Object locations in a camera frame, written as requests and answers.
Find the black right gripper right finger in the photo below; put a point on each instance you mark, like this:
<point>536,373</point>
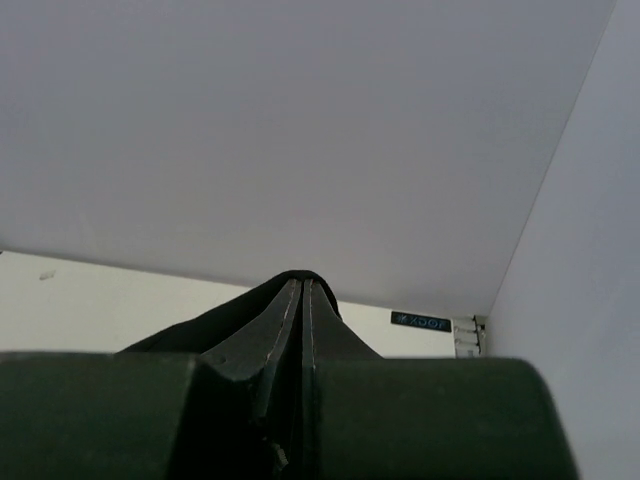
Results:
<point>331,356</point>

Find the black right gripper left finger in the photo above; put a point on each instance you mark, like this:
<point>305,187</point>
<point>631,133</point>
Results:
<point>262,361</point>

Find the black t-shirt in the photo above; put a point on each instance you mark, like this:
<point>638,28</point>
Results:
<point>212,327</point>

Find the right black table label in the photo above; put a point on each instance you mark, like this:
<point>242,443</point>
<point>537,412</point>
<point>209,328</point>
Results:
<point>422,322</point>

